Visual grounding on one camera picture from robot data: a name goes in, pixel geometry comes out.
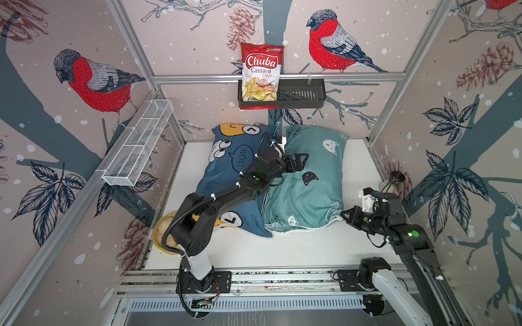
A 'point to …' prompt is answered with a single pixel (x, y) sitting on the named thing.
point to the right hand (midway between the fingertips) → (340, 211)
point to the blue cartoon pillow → (233, 149)
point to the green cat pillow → (312, 197)
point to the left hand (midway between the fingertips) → (306, 154)
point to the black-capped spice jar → (391, 185)
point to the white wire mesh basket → (126, 163)
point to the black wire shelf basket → (305, 93)
